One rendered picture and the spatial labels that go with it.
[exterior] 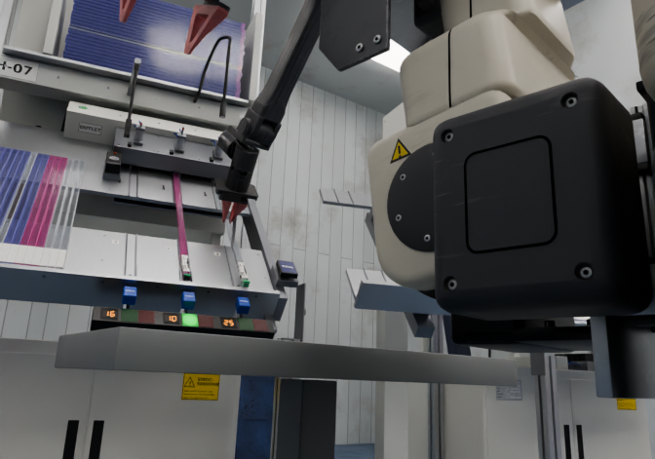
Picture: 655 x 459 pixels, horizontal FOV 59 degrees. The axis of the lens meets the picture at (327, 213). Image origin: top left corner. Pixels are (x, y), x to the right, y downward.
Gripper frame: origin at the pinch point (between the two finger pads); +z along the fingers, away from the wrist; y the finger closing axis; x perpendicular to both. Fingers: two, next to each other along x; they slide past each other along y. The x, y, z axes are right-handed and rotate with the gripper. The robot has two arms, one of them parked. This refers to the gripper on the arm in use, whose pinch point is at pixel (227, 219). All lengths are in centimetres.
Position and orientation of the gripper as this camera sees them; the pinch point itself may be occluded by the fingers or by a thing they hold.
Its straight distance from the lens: 145.3
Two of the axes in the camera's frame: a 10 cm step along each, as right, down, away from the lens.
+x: 2.7, 4.8, -8.3
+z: -3.2, 8.6, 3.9
